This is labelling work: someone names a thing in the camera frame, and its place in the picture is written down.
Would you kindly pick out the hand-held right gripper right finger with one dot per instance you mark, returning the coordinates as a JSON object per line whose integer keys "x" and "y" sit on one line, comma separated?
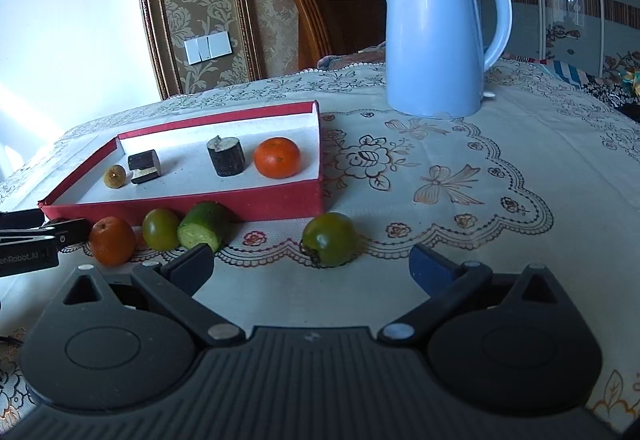
{"x": 429, "y": 266}

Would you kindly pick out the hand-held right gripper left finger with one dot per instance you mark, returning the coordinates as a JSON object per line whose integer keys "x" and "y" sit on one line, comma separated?
{"x": 192, "y": 266}

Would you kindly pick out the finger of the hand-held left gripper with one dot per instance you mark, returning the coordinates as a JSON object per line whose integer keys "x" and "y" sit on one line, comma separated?
{"x": 20, "y": 219}
{"x": 70, "y": 232}

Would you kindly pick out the green cucumber piece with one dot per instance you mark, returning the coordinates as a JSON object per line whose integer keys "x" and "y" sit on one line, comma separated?
{"x": 202, "y": 227}

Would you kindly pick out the orange tangerine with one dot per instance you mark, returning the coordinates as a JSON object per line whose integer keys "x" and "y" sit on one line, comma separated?
{"x": 112, "y": 240}
{"x": 277, "y": 157}

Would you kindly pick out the green tomato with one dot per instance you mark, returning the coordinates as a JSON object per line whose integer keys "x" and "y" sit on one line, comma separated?
{"x": 160, "y": 228}
{"x": 328, "y": 238}

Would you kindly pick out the small tan round fruit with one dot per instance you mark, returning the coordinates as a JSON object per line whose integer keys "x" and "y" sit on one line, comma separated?
{"x": 114, "y": 177}

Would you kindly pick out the red cardboard tray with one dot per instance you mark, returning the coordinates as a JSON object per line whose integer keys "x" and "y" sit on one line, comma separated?
{"x": 190, "y": 180}

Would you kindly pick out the small dark eggplant piece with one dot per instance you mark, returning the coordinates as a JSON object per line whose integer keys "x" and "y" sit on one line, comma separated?
{"x": 144, "y": 162}
{"x": 227, "y": 162}

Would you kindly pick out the light blue electric kettle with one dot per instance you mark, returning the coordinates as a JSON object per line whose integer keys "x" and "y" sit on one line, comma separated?
{"x": 430, "y": 44}

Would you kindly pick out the striped colourful bedding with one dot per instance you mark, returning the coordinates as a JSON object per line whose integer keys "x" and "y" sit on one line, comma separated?
{"x": 570, "y": 72}

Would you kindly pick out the wooden chair back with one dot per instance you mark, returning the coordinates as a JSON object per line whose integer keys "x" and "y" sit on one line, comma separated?
{"x": 340, "y": 19}

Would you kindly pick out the floral sliding door wardrobe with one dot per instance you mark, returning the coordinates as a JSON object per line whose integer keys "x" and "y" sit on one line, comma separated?
{"x": 565, "y": 19}

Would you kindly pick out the white wall light switch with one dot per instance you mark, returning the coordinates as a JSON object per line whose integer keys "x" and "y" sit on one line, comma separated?
{"x": 207, "y": 48}

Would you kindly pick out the gold wooden wall frame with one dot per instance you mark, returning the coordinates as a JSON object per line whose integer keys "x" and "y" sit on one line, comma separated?
{"x": 155, "y": 19}

